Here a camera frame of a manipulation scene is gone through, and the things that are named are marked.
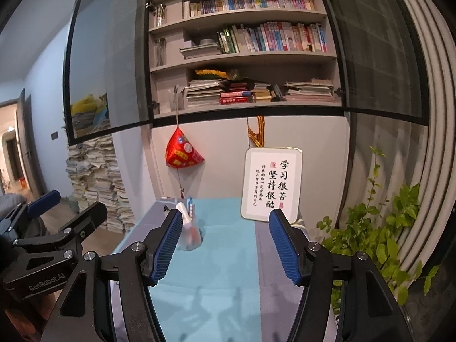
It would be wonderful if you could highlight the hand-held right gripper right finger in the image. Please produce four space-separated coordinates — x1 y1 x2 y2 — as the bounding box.
268 208 416 342

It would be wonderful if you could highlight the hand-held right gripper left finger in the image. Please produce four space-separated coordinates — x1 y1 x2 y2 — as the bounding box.
41 208 184 342

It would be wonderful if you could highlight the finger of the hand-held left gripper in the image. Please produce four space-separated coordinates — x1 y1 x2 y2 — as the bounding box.
12 202 108 253
0 190 62 234

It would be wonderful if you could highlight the translucent plastic cup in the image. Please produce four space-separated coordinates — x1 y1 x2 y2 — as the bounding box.
174 202 204 252

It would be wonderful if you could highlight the grey sofa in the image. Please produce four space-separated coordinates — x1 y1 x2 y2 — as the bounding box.
0 193 28 219

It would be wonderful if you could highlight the tall stack of papers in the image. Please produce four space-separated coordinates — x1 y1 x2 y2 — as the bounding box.
65 133 136 236

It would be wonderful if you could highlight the grey room door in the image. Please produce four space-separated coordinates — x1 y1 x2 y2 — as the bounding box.
16 88 47 195

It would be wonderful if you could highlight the teal and grey tablecloth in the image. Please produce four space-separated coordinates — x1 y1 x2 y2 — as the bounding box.
110 196 343 342

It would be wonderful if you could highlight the framed calligraphy sign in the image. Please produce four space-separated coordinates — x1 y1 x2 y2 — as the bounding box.
239 146 304 223

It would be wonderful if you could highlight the red pyramid hanging ornament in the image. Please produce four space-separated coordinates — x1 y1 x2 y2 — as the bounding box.
164 114 206 200

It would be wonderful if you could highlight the green leafy plant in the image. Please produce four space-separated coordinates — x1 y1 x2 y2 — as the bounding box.
316 145 441 317

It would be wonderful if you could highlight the yellow plush toy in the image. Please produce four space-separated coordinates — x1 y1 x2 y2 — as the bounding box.
71 94 108 115

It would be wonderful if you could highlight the gold striped medal ribbon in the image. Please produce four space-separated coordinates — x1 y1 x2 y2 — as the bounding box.
248 115 266 149

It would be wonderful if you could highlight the grey bookcase cabinet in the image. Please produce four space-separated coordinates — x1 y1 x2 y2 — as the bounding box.
147 0 351 207

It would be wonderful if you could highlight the glass jar with pens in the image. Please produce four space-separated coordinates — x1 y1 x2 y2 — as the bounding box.
170 84 186 112

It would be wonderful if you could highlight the small stack of books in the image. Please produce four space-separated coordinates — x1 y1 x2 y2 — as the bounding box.
253 82 284 102

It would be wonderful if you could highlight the stack of red books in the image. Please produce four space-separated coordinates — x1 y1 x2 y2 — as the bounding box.
219 83 255 106

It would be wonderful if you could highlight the stack of magazines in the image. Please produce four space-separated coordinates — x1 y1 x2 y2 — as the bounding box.
185 79 225 108
284 79 336 102

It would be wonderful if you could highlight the clear glass bottle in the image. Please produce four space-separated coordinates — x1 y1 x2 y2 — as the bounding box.
154 37 168 67

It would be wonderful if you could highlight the yellow flower garland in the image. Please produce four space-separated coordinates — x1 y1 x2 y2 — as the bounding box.
195 67 243 81

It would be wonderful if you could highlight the stack of grey books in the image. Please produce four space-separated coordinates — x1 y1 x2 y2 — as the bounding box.
180 43 222 60

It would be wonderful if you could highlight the row of books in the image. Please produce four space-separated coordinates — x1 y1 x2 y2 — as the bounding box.
217 22 328 54
183 0 316 19

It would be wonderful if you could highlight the clear glass jar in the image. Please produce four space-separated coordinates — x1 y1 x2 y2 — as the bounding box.
154 3 168 28

